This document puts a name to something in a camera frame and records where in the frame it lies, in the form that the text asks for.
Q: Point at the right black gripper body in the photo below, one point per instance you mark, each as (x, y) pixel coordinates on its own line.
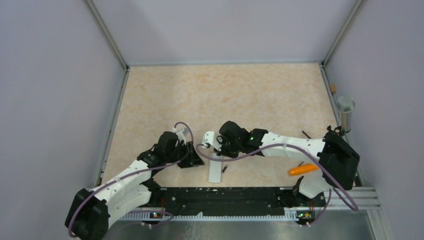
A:
(231, 150)

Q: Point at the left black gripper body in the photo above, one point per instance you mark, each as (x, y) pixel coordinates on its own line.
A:
(187, 161)

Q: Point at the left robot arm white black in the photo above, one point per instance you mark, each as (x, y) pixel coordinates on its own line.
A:
(94, 211)

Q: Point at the small cork piece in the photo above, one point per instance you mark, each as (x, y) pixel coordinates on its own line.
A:
(332, 88)

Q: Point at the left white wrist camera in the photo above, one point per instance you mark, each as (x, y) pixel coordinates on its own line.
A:
(184, 132)

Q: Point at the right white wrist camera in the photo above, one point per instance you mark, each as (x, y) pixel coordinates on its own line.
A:
(210, 139)

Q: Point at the silver metal cylinder cup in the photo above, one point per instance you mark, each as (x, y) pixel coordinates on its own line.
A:
(345, 106)

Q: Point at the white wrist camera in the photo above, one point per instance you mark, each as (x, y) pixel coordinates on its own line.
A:
(184, 132)
(210, 139)

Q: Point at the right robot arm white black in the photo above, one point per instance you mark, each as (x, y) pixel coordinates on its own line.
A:
(336, 160)

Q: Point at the black clamp mount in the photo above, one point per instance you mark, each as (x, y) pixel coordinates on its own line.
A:
(339, 131)

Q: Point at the orange carrot toy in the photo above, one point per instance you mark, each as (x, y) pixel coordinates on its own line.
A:
(303, 169)

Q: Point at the white remote control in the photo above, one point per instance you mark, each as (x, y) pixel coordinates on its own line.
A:
(215, 169)

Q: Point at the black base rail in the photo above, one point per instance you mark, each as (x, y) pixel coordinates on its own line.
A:
(230, 201)

